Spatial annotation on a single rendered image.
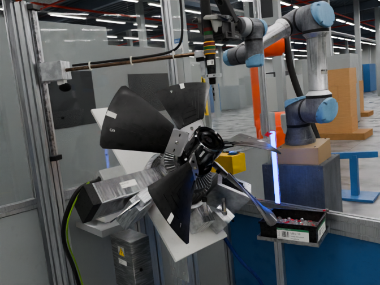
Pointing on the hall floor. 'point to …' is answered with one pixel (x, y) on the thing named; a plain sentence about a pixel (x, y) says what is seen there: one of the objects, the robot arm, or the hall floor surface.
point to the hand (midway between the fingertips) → (200, 17)
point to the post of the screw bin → (280, 263)
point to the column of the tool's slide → (42, 144)
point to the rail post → (229, 258)
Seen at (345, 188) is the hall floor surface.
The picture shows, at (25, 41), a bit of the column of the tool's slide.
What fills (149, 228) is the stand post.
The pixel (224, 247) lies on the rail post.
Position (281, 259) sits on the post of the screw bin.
